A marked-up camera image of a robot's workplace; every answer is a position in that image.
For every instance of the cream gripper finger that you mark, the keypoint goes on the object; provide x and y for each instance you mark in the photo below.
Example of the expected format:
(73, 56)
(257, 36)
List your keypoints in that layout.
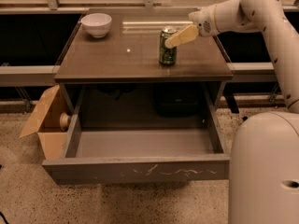
(184, 35)

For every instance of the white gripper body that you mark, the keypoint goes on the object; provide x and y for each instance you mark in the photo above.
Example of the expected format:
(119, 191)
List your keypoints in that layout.
(205, 22)

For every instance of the green soda can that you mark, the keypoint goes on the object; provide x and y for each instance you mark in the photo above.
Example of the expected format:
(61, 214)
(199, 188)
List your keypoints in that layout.
(167, 56)

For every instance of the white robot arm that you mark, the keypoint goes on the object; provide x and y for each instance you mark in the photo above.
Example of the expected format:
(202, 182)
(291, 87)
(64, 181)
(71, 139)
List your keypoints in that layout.
(264, 163)

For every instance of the grey cabinet with glass top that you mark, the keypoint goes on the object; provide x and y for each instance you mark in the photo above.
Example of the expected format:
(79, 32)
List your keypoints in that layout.
(127, 58)

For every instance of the open grey top drawer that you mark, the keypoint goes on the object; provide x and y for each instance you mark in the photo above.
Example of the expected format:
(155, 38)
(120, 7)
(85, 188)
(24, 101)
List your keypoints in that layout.
(125, 141)

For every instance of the black bag under cabinet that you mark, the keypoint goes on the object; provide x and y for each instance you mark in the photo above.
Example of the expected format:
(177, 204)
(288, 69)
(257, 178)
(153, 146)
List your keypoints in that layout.
(174, 100)

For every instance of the white ceramic bowl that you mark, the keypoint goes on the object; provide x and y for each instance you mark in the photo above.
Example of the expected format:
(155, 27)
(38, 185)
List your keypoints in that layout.
(96, 24)

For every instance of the wooden spool in box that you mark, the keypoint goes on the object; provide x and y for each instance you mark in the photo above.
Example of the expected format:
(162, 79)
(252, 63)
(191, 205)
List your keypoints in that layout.
(64, 121)

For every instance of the brown cardboard box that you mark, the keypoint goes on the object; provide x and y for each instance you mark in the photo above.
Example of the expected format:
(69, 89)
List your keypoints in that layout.
(44, 121)

